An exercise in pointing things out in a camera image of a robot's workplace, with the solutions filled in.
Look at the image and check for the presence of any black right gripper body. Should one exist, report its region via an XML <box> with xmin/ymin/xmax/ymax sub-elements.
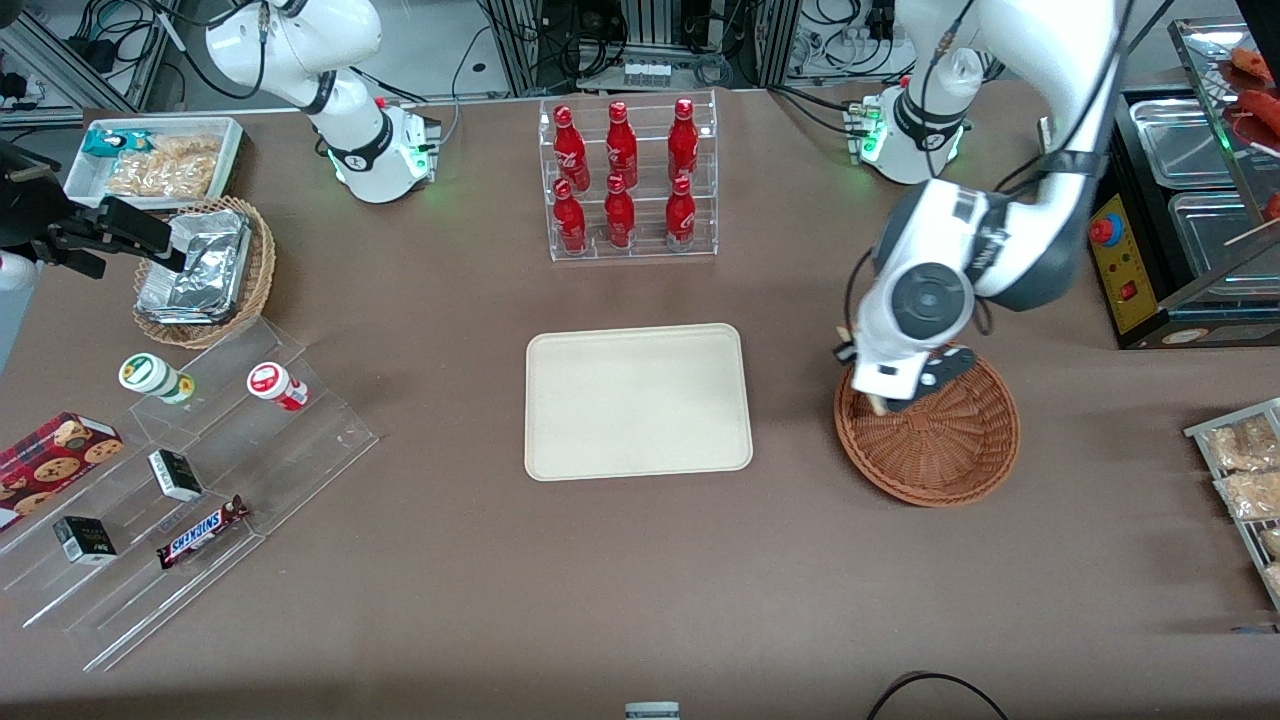
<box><xmin>0</xmin><ymin>140</ymin><xmax>76</xmax><ymax>251</ymax></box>

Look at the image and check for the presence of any brown round wicker basket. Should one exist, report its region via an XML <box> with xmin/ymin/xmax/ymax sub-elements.
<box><xmin>835</xmin><ymin>352</ymin><xmax>1021</xmax><ymax>508</ymax></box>

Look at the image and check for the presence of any light wicker basket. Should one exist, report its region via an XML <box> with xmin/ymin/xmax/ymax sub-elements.
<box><xmin>132</xmin><ymin>195</ymin><xmax>276</xmax><ymax>350</ymax></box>

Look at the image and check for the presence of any cream rectangular plastic tray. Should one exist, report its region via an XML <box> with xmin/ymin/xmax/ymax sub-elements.
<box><xmin>524</xmin><ymin>323</ymin><xmax>754</xmax><ymax>483</ymax></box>

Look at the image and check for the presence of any tray of packaged snacks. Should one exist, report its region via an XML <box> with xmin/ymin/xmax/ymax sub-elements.
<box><xmin>1183</xmin><ymin>397</ymin><xmax>1280</xmax><ymax>613</ymax></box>

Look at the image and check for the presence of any white plastic bin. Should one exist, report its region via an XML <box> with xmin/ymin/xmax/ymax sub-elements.
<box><xmin>63</xmin><ymin>116</ymin><xmax>246</xmax><ymax>208</ymax></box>

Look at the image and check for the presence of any aluminium foil container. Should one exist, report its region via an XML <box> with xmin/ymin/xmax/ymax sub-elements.
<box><xmin>135</xmin><ymin>270</ymin><xmax>241</xmax><ymax>326</ymax></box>
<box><xmin>150</xmin><ymin>210</ymin><xmax>253</xmax><ymax>311</ymax></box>

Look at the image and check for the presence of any clear bag of crackers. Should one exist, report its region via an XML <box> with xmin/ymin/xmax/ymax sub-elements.
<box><xmin>105</xmin><ymin>135</ymin><xmax>223</xmax><ymax>198</ymax></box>

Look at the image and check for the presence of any teal snack packet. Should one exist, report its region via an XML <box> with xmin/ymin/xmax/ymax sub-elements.
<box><xmin>82</xmin><ymin>129</ymin><xmax>156</xmax><ymax>159</ymax></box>

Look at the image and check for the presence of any green lidded sunflower jar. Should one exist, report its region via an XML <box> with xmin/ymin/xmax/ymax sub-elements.
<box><xmin>118</xmin><ymin>353</ymin><xmax>196</xmax><ymax>406</ymax></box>

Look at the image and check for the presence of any red lidded white cup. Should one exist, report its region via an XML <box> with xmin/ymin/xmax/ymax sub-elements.
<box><xmin>247</xmin><ymin>362</ymin><xmax>309</xmax><ymax>413</ymax></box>

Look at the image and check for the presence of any black food warmer appliance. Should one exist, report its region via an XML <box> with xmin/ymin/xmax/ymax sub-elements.
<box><xmin>1088</xmin><ymin>15</ymin><xmax>1280</xmax><ymax>351</ymax></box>

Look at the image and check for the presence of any red cookie box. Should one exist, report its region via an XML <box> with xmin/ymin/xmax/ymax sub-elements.
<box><xmin>0</xmin><ymin>412</ymin><xmax>126</xmax><ymax>531</ymax></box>

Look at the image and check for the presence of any red cola bottle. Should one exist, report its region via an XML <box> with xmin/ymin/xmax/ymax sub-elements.
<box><xmin>553</xmin><ymin>105</ymin><xmax>591</xmax><ymax>191</ymax></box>
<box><xmin>664</xmin><ymin>176</ymin><xmax>697</xmax><ymax>251</ymax></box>
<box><xmin>667</xmin><ymin>98</ymin><xmax>700</xmax><ymax>181</ymax></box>
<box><xmin>604</xmin><ymin>101</ymin><xmax>639</xmax><ymax>186</ymax></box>
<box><xmin>604</xmin><ymin>174</ymin><xmax>637</xmax><ymax>249</ymax></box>
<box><xmin>553</xmin><ymin>178</ymin><xmax>588</xmax><ymax>254</ymax></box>

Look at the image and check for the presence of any small black carton box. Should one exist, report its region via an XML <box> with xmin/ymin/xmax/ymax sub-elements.
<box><xmin>148</xmin><ymin>449</ymin><xmax>204</xmax><ymax>503</ymax></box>
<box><xmin>52</xmin><ymin>516</ymin><xmax>118</xmax><ymax>566</ymax></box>

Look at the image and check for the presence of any clear acrylic stepped shelf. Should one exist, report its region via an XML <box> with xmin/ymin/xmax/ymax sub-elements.
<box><xmin>0</xmin><ymin>315</ymin><xmax>381</xmax><ymax>673</ymax></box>

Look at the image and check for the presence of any clear acrylic bottle rack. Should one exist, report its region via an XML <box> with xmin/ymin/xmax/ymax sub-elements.
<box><xmin>538</xmin><ymin>90</ymin><xmax>719</xmax><ymax>263</ymax></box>

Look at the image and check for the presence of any steel food pan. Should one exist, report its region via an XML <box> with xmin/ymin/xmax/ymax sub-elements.
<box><xmin>1130</xmin><ymin>97</ymin><xmax>1236</xmax><ymax>191</ymax></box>
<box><xmin>1168</xmin><ymin>190</ymin><xmax>1280</xmax><ymax>281</ymax></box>

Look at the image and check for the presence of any Snickers chocolate bar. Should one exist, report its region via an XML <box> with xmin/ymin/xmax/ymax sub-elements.
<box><xmin>157</xmin><ymin>495</ymin><xmax>251</xmax><ymax>571</ymax></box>

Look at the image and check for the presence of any aluminium frame rail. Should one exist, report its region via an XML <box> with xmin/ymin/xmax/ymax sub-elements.
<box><xmin>0</xmin><ymin>15</ymin><xmax>136</xmax><ymax>113</ymax></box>

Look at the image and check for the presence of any black cable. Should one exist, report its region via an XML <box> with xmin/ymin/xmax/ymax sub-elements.
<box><xmin>865</xmin><ymin>671</ymin><xmax>1011</xmax><ymax>720</ymax></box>

